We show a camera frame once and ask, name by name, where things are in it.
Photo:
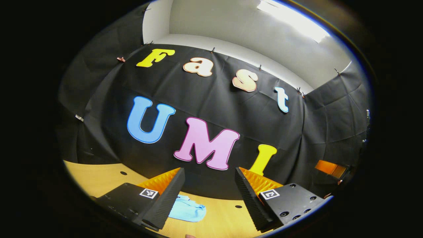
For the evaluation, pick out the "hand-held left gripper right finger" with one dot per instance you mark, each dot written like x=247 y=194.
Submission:
x=251 y=201

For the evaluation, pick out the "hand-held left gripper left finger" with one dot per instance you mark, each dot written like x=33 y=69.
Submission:
x=167 y=201

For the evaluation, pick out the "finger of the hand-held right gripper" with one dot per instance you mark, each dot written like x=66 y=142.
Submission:
x=330 y=168

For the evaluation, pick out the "light blue T-shirt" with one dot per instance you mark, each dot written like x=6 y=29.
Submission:
x=188 y=210

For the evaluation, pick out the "black backdrop cloth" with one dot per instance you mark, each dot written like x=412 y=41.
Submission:
x=214 y=99

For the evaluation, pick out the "silver backdrop clip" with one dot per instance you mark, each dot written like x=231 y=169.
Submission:
x=79 y=118

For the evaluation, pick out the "copper backdrop clip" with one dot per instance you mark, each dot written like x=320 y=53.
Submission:
x=121 y=59

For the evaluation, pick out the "white ceiling light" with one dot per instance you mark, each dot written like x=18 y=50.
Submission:
x=294 y=19

